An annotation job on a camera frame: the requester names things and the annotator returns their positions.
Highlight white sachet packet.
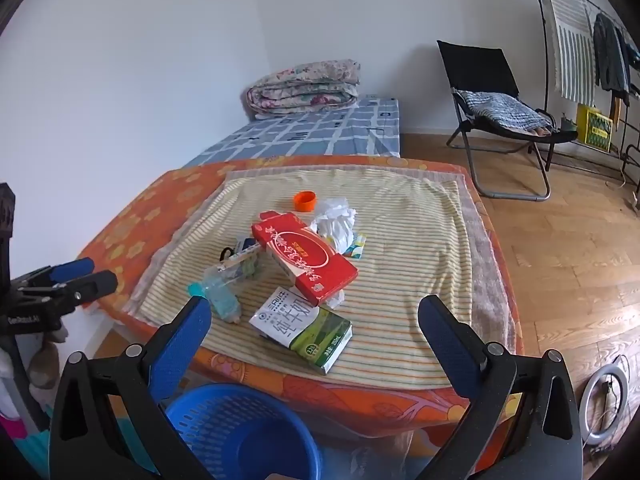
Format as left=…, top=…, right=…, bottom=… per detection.
left=248, top=286, right=353, bottom=376

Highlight plaid chair cushion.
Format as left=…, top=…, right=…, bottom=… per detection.
left=452, top=89, right=556, bottom=136

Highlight black folding chair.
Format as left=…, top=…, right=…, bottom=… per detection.
left=436, top=39, right=578, bottom=202

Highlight striped hanging towel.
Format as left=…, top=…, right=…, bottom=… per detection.
left=537, top=0, right=597, bottom=103

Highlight clear plastic bottle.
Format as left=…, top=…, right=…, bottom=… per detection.
left=187, top=247, right=266, bottom=323

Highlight blue plastic basket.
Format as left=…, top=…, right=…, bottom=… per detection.
left=165, top=384, right=321, bottom=480

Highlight folded floral quilt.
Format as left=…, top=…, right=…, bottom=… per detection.
left=244, top=58, right=362, bottom=121

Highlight teal printed cloth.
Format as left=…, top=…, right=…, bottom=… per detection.
left=0, top=400, right=56, bottom=466

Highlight blue green snack packet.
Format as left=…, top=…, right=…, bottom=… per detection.
left=220, top=237, right=266, bottom=281

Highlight yellow green box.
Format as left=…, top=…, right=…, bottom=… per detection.
left=576, top=103, right=614, bottom=152

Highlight orange floral blanket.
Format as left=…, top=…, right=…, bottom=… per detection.
left=75, top=155, right=526, bottom=471

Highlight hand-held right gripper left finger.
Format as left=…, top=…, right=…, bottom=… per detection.
left=48, top=295, right=216, bottom=480

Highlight small green yellow sachet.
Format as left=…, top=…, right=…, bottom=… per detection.
left=345, top=231, right=367, bottom=260

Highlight striped yellow towel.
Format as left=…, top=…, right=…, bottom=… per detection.
left=127, top=169, right=475, bottom=391

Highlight white ring light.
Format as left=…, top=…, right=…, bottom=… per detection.
left=579, top=362, right=630, bottom=446

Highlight black metal clothes rack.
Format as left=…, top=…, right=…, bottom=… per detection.
left=527, top=0, right=640, bottom=186

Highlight white crumpled plastic bag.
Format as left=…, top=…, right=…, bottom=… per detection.
left=310, top=197, right=361, bottom=253

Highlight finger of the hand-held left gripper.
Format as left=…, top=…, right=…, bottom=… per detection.
left=20, top=270, right=119, bottom=318
left=12, top=257, right=96, bottom=292

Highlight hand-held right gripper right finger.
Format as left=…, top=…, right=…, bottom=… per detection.
left=416, top=294, right=585, bottom=480

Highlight red snack packet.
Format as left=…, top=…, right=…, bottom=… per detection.
left=251, top=210, right=359, bottom=307

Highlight dark hanging jacket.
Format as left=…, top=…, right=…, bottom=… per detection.
left=592, top=12, right=632, bottom=96

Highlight person's left hand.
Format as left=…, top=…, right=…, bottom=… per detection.
left=27, top=327, right=68, bottom=392

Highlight blue hanging garment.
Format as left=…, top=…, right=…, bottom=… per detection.
left=620, top=27, right=640, bottom=68

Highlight bed with blue plaid sheet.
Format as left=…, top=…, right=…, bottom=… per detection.
left=180, top=94, right=403, bottom=168

